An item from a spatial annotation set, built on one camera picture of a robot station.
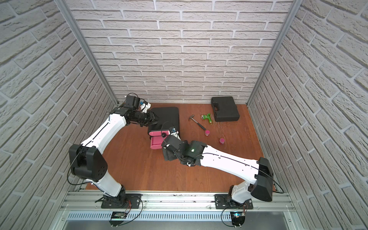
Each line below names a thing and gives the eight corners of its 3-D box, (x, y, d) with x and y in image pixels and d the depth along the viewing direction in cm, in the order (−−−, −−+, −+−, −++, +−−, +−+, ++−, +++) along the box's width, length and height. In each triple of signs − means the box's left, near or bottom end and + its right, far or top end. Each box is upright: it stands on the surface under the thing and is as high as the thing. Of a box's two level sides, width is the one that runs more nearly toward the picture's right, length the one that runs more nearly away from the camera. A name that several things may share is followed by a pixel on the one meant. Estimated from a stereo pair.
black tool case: (214, 121, 110) (215, 117, 106) (210, 99, 125) (211, 95, 121) (238, 121, 110) (240, 117, 106) (232, 99, 125) (233, 95, 122)
